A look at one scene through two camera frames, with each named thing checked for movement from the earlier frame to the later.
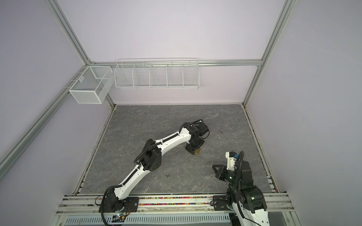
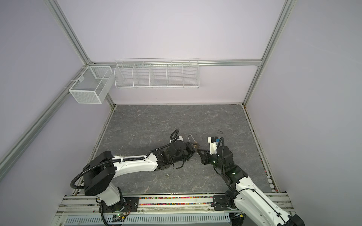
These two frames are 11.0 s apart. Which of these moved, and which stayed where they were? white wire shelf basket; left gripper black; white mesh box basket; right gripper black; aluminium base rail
Moved: left gripper black; right gripper black
Stayed: white wire shelf basket; white mesh box basket; aluminium base rail
